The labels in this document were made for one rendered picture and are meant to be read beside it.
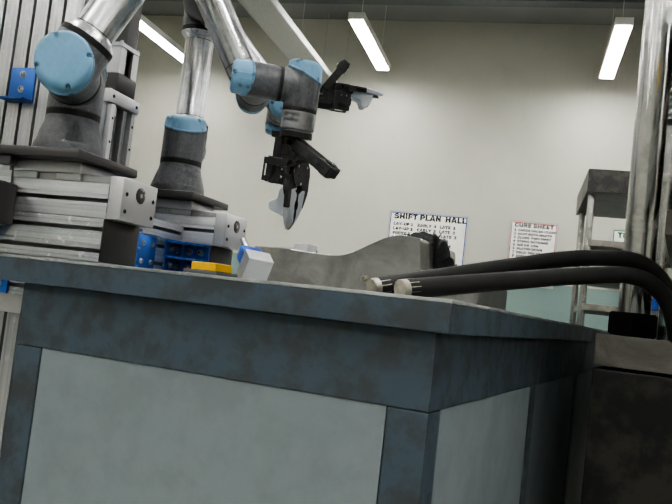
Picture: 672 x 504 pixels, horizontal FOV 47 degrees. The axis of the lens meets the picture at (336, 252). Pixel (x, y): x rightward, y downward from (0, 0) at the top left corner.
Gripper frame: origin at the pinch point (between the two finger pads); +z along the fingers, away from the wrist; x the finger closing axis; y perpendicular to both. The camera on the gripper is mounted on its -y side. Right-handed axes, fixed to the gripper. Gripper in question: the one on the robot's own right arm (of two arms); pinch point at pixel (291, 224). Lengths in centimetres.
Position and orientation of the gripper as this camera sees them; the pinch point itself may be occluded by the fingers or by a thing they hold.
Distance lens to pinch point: 169.3
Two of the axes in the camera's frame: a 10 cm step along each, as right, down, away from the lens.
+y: -8.9, -1.7, 4.2
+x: -4.2, 0.0, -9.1
